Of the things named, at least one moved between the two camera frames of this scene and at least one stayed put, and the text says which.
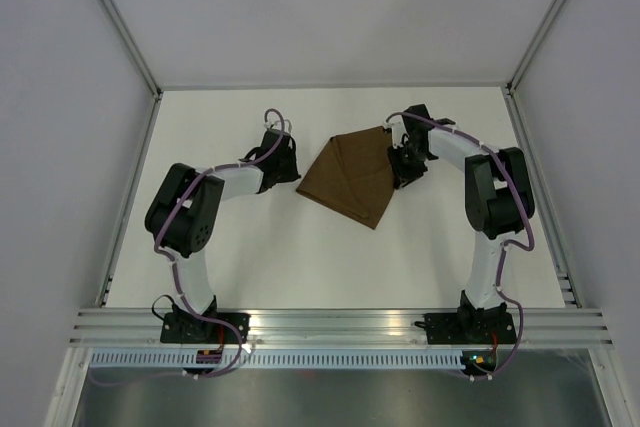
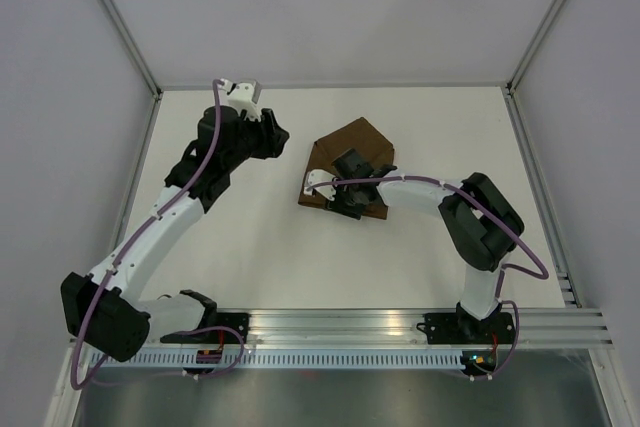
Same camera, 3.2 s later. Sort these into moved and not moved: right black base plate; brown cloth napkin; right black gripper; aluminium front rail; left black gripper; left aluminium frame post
Moved: right black gripper; left black gripper; brown cloth napkin
Not moved: left aluminium frame post; aluminium front rail; right black base plate
